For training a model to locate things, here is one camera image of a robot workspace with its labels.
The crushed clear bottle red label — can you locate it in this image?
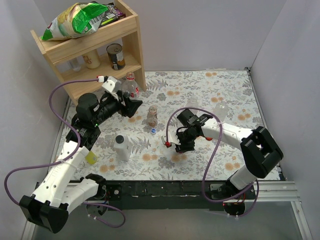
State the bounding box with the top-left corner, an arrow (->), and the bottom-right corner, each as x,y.
122,72 -> 139,100

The clear plastic bottle red label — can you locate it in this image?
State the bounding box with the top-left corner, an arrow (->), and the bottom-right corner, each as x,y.
185,95 -> 199,108

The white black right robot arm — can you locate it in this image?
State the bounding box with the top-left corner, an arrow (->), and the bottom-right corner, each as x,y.
166,108 -> 284,202

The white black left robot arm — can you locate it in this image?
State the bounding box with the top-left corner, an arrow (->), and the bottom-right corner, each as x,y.
19,91 -> 143,234

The small glass bottle red rim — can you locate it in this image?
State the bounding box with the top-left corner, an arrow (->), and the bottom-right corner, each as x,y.
147,105 -> 158,127

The white bottle black cap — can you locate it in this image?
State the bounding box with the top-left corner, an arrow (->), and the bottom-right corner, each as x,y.
113,134 -> 132,161

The yellow cap bottle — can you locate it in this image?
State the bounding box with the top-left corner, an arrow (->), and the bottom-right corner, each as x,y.
85,151 -> 98,165

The cream jar on shelf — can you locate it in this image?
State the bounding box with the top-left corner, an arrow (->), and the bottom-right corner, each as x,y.
82,49 -> 101,69

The dark food can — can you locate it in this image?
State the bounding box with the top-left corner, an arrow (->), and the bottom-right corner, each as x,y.
106,43 -> 126,71

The wooden shelf unit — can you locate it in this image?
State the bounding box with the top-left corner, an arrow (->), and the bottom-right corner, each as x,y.
31,0 -> 147,104

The clear glass on shelf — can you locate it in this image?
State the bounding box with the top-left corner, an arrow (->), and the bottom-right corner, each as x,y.
67,58 -> 81,72

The dark purple snack box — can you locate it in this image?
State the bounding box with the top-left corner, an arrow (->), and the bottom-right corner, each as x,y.
99,3 -> 126,28

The green chip bag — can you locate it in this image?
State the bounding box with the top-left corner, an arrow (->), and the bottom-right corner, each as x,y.
41,2 -> 109,41

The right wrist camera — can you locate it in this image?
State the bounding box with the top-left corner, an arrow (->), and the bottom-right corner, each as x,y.
161,132 -> 181,148

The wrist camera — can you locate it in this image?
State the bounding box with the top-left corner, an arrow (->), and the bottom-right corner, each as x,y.
161,132 -> 181,148
101,76 -> 122,101

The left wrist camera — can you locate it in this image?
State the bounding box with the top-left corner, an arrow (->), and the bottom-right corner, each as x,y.
101,76 -> 122,101

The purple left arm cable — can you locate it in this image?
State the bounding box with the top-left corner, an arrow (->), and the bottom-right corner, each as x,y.
4,77 -> 126,228

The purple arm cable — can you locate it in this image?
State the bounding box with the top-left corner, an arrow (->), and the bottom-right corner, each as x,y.
164,107 -> 260,217
4,77 -> 126,228

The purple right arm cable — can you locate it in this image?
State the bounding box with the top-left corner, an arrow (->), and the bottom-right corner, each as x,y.
164,107 -> 260,217

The aluminium frame rail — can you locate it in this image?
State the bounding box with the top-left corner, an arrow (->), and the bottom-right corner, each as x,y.
249,181 -> 313,240

